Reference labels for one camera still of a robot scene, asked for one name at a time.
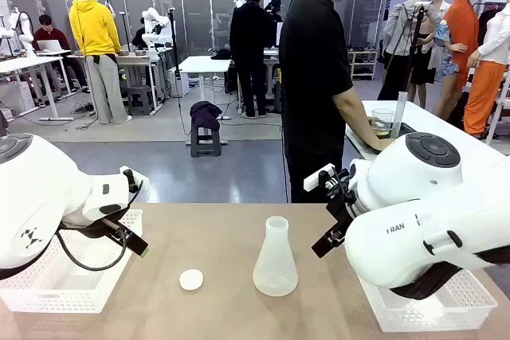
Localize person with black face mask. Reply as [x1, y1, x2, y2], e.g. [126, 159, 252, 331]
[264, 0, 284, 25]

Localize standing person in black clothes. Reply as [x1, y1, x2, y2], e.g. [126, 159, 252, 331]
[229, 0, 280, 120]

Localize black floor cables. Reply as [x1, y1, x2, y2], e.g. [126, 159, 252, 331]
[65, 100, 99, 132]

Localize white perforated plastic basket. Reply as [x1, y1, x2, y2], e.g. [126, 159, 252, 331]
[0, 209, 143, 314]
[357, 266, 499, 333]

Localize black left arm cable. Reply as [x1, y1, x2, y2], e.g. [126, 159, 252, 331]
[55, 170, 143, 272]

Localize round white flask cap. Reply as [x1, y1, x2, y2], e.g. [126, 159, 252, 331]
[178, 268, 205, 291]

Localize small white table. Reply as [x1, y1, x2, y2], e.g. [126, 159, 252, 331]
[178, 55, 233, 146]

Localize seated person in black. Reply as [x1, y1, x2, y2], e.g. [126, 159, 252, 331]
[131, 17, 151, 49]

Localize mannequin in orange trousers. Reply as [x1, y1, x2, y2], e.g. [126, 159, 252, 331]
[464, 0, 510, 137]

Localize black pole stand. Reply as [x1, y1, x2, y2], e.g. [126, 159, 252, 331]
[167, 7, 182, 98]

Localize person's right forearm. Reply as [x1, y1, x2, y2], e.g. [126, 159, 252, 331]
[337, 103, 386, 149]

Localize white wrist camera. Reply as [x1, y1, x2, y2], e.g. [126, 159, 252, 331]
[303, 163, 335, 192]
[119, 165, 151, 194]

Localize black tripod stand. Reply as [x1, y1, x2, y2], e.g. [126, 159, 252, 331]
[398, 0, 434, 102]

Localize black tray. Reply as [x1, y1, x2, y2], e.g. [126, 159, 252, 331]
[372, 120, 419, 154]

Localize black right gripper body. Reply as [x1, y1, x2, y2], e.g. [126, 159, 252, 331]
[325, 186, 360, 234]

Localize white shoe rack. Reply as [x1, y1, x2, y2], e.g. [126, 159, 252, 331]
[347, 48, 379, 81]

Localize person's right hand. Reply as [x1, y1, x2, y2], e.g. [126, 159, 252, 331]
[368, 137, 396, 154]

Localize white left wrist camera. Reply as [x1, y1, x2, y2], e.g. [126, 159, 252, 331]
[119, 165, 151, 194]

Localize seated person in red sweater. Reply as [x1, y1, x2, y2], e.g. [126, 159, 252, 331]
[32, 14, 91, 94]

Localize clear plastic graduated cylinder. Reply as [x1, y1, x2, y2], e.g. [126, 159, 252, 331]
[390, 92, 408, 140]

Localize mannequin in grey shirt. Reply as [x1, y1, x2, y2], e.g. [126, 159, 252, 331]
[377, 0, 444, 108]

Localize clear plastic measuring beaker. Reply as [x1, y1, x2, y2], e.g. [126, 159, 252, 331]
[371, 107, 395, 136]

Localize white office desk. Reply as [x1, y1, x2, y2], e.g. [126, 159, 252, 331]
[0, 55, 76, 123]

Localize grey step stool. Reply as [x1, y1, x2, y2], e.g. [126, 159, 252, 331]
[190, 127, 223, 158]
[126, 85, 155, 116]

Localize mannequin in orange robe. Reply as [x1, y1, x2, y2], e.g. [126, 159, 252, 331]
[442, 0, 485, 92]

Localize silver laptop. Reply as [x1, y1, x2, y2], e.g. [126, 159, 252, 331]
[36, 39, 73, 55]

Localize white desk with clutter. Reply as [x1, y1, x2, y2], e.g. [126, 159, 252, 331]
[65, 49, 164, 116]

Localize translucent plastic conical flask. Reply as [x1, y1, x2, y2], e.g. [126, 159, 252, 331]
[252, 216, 299, 298]

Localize white computer case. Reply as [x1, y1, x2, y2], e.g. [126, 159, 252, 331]
[167, 65, 190, 98]

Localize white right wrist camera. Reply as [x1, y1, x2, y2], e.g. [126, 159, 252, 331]
[303, 163, 335, 192]

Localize mannequin in floral shorts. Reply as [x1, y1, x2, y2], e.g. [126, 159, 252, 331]
[428, 0, 464, 118]

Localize thick black right arm hose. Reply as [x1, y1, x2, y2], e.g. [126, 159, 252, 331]
[388, 250, 510, 301]

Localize person in yellow hoodie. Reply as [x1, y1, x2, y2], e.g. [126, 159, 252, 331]
[69, 0, 133, 125]

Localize thin black stand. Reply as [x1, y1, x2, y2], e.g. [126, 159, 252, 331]
[119, 11, 133, 54]

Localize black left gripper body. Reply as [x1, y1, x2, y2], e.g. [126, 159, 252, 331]
[59, 206, 133, 238]

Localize person in black t-shirt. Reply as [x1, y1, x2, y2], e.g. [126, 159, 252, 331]
[277, 0, 395, 204]

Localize dark bundled clothing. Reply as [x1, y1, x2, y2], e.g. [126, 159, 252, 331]
[189, 100, 223, 132]

